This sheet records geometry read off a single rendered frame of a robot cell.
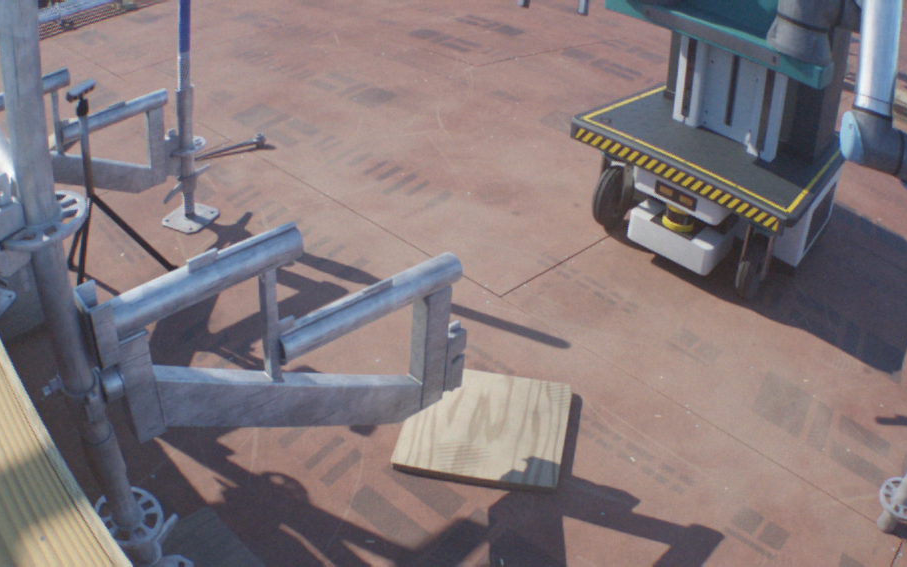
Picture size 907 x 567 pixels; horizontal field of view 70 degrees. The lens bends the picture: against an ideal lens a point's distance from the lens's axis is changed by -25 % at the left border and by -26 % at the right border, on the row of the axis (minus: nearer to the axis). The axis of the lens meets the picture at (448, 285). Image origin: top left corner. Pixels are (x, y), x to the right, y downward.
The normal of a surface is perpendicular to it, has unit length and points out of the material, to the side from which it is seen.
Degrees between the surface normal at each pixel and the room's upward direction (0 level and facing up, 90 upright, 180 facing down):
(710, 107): 90
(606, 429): 0
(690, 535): 0
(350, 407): 90
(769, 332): 0
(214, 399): 90
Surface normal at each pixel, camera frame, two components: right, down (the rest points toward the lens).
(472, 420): 0.06, -0.83
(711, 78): -0.66, 0.39
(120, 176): 0.70, 0.43
